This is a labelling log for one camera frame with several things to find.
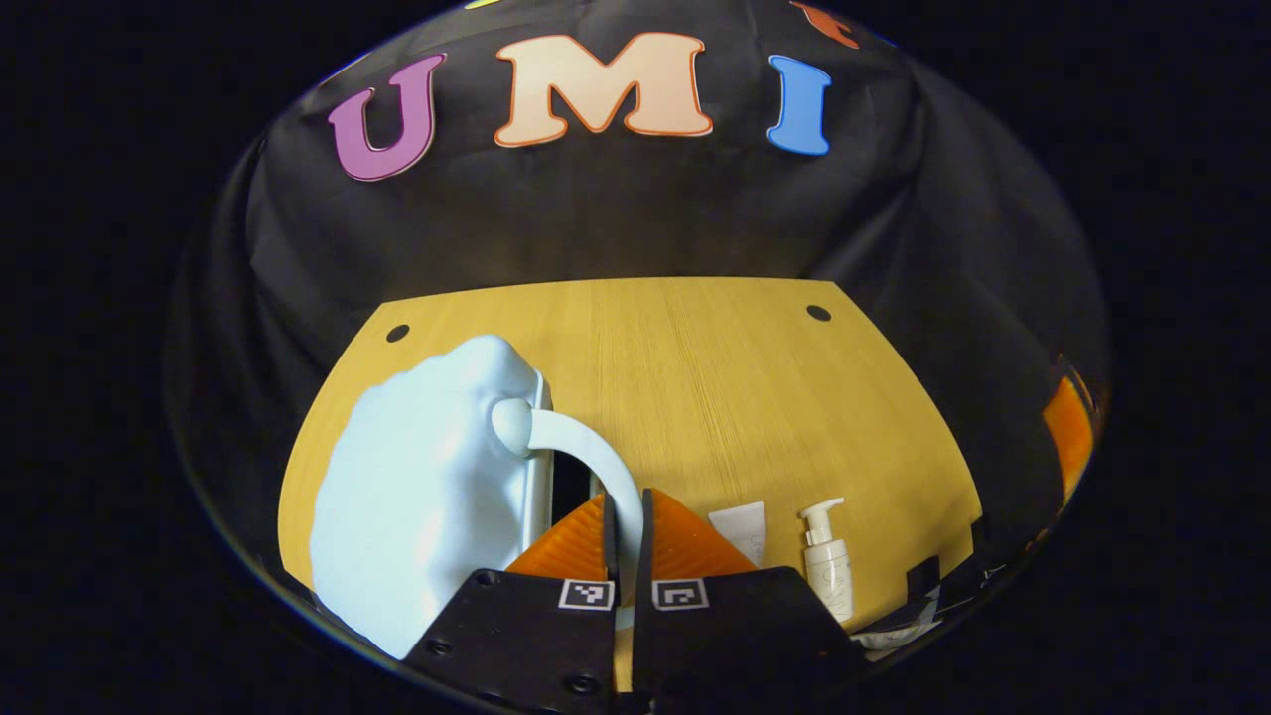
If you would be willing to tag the light blue suitcase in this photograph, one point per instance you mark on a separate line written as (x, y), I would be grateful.
(417, 477)

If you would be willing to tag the white skin care tube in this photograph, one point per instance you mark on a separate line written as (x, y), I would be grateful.
(740, 531)

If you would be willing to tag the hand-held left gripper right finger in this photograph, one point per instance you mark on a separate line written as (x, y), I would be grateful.
(643, 546)

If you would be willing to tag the white pump bottle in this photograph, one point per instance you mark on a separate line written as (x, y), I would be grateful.
(829, 576)

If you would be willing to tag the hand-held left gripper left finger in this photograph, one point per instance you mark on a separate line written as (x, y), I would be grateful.
(610, 546)

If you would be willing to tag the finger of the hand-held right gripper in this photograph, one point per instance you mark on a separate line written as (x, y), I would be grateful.
(923, 581)
(1067, 437)

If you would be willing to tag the black backdrop cloth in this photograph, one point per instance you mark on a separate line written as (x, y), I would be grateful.
(635, 209)

